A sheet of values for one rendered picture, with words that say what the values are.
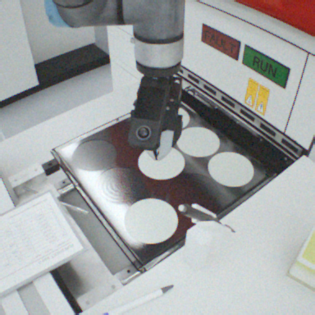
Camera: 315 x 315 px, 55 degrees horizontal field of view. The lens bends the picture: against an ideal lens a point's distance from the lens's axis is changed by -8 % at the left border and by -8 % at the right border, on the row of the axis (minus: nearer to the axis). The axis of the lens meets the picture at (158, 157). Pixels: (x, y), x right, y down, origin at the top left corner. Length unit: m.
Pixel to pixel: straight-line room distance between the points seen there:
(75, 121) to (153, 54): 0.54
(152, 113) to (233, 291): 0.29
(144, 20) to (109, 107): 0.58
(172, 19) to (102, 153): 0.39
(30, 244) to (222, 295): 0.31
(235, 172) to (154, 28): 0.38
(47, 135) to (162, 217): 0.46
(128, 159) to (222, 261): 0.33
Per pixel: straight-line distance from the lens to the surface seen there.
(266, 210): 0.59
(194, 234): 0.44
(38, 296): 0.52
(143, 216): 0.63
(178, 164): 0.71
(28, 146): 0.94
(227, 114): 0.80
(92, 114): 0.99
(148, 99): 0.50
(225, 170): 0.71
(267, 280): 0.52
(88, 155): 0.75
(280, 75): 0.67
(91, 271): 0.60
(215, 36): 0.76
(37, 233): 0.56
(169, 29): 0.46
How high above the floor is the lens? 1.42
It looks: 46 degrees down
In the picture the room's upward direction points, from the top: straight up
